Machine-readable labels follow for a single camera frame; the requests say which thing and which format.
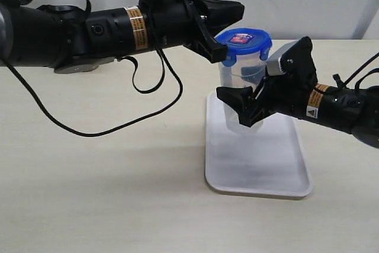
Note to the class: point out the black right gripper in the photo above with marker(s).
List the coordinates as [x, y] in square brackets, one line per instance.
[274, 94]

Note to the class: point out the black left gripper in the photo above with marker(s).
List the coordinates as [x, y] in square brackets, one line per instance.
[190, 23]

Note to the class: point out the clear plastic tall container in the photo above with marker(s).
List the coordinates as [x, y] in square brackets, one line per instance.
[239, 77]

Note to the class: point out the blue plastic container lid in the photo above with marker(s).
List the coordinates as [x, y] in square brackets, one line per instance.
[245, 43]

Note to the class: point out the stainless steel cup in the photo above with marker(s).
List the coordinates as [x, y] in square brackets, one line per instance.
[81, 65]

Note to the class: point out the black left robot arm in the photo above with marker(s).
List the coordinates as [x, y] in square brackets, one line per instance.
[69, 39]

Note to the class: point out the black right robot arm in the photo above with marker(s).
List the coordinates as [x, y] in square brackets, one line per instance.
[353, 111]

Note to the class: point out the white rectangular plastic tray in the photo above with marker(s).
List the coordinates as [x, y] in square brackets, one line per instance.
[267, 160]

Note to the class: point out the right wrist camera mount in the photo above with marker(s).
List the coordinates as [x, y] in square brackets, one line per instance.
[294, 58]

